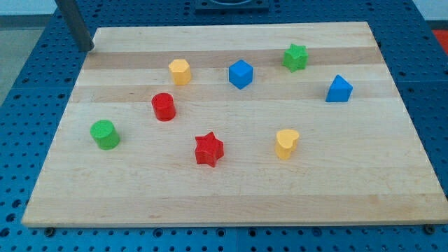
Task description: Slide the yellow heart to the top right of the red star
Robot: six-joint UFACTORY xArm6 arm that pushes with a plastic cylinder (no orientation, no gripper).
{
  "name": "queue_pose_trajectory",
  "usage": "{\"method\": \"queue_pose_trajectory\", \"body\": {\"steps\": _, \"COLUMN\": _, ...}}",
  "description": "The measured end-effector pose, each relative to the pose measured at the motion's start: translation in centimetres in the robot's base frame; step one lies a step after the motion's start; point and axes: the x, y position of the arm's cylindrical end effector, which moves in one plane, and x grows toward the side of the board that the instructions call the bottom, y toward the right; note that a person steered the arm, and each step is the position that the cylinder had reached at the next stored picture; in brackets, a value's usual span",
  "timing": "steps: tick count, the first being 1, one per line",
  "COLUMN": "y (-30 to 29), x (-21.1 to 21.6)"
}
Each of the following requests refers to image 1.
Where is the yellow hexagon block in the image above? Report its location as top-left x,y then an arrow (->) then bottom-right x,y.
169,59 -> 192,85

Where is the red star block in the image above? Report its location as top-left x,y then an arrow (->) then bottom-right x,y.
195,132 -> 224,167

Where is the red cylinder block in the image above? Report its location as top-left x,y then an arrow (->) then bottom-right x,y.
151,92 -> 176,121

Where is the yellow heart block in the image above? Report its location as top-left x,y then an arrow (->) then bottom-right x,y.
274,129 -> 300,160

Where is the blue triangle block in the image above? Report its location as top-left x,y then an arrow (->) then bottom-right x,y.
325,75 -> 353,102

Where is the wooden board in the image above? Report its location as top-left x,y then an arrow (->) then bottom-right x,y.
22,22 -> 447,228

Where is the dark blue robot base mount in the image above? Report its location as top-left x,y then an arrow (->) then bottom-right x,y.
193,0 -> 270,13

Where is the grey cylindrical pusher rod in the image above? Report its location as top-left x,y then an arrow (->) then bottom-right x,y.
55,0 -> 95,52

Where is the green star block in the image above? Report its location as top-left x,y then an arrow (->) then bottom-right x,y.
282,43 -> 309,72

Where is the blue cube block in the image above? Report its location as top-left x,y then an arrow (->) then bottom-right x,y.
228,59 -> 253,90

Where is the green cylinder block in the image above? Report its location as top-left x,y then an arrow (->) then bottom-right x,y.
90,120 -> 120,151

